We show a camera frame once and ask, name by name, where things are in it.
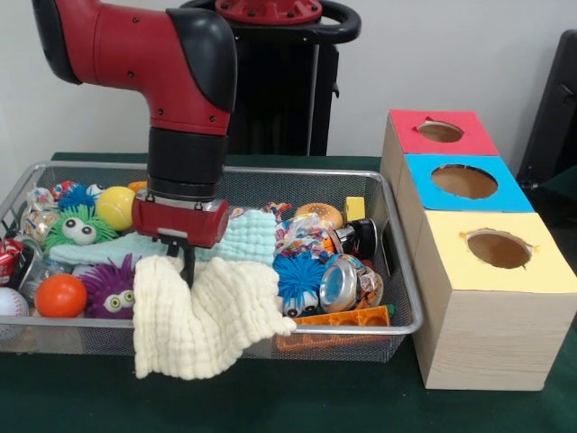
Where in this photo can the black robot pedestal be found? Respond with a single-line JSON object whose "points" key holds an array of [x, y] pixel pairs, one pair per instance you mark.
{"points": [[288, 90]]}

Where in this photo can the green spiky ball with eyes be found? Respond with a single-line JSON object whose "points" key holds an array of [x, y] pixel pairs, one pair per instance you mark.
{"points": [[77, 228]]}

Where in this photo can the shallow clear mesh bin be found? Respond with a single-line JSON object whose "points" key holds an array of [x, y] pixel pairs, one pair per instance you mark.
{"points": [[401, 307]]}

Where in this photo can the crushed silver can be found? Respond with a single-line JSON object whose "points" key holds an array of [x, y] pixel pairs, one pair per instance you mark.
{"points": [[347, 281]]}

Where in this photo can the wooden box with three holes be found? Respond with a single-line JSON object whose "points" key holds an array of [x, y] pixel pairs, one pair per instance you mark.
{"points": [[487, 298]]}

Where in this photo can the light blue knitted cloth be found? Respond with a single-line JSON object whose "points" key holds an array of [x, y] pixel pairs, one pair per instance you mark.
{"points": [[252, 236]]}

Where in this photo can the tan orange ball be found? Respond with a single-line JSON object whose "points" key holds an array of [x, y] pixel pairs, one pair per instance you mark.
{"points": [[318, 215]]}

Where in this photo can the dark green table cloth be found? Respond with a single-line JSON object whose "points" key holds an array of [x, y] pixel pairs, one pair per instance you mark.
{"points": [[270, 406]]}

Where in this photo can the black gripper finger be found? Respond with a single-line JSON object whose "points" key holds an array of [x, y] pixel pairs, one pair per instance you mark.
{"points": [[187, 266], [168, 248]]}

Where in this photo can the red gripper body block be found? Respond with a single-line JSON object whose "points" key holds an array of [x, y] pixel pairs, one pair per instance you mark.
{"points": [[180, 221]]}

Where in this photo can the purple spiky ball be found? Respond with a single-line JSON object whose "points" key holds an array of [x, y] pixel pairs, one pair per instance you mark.
{"points": [[108, 290]]}

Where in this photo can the cream waffle cloth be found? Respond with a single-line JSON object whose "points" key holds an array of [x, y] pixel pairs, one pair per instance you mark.
{"points": [[207, 325]]}

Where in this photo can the long orange building block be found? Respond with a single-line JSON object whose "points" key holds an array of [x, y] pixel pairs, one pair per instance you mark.
{"points": [[338, 320]]}

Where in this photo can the black panel on stand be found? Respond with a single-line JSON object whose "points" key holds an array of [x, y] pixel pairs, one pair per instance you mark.
{"points": [[554, 117]]}

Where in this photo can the plain yellow ball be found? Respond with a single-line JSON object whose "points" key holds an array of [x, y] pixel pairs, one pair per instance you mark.
{"points": [[115, 207]]}

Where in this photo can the large blue spiky ball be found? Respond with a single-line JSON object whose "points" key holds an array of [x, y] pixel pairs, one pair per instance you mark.
{"points": [[300, 278]]}

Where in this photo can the white baseball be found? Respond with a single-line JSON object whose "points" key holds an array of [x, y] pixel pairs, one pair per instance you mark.
{"points": [[9, 304]]}

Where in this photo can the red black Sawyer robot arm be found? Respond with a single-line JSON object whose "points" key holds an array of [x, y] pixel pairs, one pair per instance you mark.
{"points": [[162, 63]]}

